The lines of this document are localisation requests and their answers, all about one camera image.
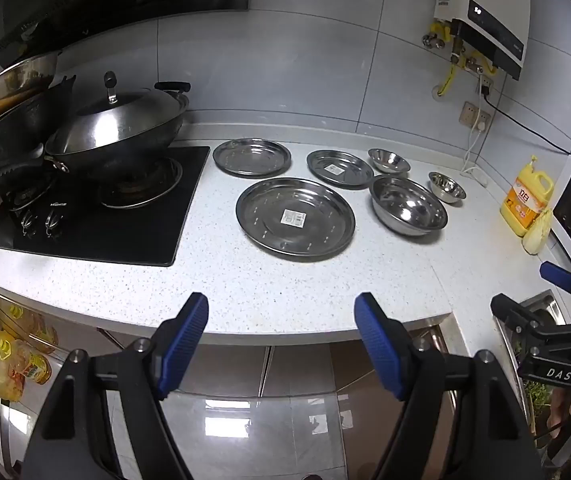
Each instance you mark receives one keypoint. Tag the wall socket with black plug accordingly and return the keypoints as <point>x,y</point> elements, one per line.
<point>485,86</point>

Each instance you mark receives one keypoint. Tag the plain steel plate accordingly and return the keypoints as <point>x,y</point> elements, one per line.
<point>251,157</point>

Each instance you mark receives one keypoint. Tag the small steel bowl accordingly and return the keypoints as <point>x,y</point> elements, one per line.
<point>447,187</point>
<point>389,160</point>

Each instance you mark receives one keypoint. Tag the pale yellow scrubbing sponge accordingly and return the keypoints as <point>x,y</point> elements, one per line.
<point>538,235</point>

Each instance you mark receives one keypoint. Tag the white water heater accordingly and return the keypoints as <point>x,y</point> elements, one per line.
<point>490,5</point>

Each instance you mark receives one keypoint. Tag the small steel plate with sticker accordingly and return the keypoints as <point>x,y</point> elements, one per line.
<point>350,172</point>

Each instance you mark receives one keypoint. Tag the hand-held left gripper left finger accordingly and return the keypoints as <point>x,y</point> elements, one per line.
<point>185,340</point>

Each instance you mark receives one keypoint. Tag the large steel plate with sticker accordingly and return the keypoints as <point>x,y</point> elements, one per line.
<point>310,232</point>

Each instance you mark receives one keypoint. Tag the beige wall socket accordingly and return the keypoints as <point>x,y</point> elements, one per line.
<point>474,116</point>

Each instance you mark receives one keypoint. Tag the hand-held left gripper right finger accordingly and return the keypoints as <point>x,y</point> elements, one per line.
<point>378,345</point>

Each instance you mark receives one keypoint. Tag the steel wok lid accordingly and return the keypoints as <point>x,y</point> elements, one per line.
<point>125,120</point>

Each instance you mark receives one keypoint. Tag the black glass gas stove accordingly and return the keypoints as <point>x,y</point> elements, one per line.
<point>130,230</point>

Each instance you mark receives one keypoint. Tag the yellow detergent bottle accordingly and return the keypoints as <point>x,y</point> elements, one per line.
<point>523,205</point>

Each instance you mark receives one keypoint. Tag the black wok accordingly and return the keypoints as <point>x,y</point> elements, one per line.
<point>130,155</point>

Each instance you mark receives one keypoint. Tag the large steel bowl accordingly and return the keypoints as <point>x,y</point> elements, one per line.
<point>408,207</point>

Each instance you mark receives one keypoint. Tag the cooking oil bottle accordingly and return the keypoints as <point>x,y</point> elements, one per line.
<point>38,367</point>

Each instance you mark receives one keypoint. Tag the steel basin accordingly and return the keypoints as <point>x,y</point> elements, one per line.
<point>15,80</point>

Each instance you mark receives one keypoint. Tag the black frying pan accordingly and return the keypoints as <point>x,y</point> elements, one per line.
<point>10,135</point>

